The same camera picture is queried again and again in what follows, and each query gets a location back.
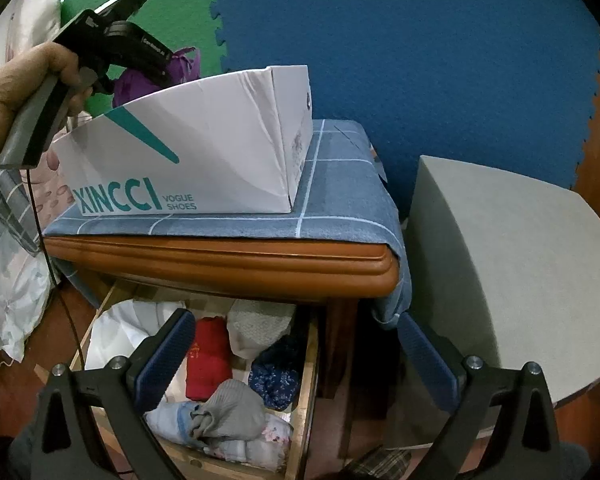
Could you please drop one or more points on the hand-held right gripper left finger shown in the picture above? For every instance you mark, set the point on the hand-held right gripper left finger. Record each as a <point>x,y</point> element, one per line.
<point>165,355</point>

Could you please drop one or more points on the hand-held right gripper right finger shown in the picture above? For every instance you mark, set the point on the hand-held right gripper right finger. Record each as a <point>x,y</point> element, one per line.
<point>425,360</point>

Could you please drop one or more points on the purple underwear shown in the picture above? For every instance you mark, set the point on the purple underwear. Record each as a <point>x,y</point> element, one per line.
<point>130,85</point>

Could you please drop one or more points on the red underwear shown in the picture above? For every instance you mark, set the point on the red underwear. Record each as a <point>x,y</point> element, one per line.
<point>210,360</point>

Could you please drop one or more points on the grey knit underwear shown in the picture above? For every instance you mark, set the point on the grey knit underwear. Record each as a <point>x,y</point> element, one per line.
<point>235,410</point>

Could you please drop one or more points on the wooden drawer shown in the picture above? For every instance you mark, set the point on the wooden drawer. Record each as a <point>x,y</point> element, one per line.
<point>302,410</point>

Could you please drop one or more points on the white shoe box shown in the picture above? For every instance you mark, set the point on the white shoe box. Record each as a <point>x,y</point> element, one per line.
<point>205,160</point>

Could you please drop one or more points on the light blue underwear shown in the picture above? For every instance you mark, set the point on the light blue underwear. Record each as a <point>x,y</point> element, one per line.
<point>172,417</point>

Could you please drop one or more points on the white knit underwear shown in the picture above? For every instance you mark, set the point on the white knit underwear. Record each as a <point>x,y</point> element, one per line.
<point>257,325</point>

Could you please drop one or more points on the dark blue floral underwear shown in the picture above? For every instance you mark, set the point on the dark blue floral underwear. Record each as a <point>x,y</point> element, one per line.
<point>277,375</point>

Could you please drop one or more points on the pale floral underwear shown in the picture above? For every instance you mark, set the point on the pale floral underwear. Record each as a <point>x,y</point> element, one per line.
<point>260,447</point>

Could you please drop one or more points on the person's left hand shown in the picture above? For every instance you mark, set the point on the person's left hand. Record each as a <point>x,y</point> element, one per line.
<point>15,85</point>

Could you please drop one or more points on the green foam mat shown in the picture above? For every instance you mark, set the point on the green foam mat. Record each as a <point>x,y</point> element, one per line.
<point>180,5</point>

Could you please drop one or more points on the pink floral curtain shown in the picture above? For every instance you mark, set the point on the pink floral curtain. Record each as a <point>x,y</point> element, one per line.
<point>30,30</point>

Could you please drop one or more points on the plaid cloth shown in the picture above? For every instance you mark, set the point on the plaid cloth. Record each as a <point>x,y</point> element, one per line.
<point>380,462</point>

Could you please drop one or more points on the wooden nightstand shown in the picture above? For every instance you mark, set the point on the wooden nightstand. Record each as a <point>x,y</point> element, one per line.
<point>230,260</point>

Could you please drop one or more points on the grey side table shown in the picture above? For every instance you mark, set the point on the grey side table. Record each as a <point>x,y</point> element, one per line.
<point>510,270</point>

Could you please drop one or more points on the blue checked cloth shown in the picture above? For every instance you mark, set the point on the blue checked cloth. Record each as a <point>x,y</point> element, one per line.
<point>340,195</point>

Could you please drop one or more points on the grey plaid pillow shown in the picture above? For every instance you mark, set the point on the grey plaid pillow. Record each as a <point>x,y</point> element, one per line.
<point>5,200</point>

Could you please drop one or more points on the blue foam mat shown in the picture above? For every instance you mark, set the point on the blue foam mat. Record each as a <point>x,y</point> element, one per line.
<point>420,60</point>

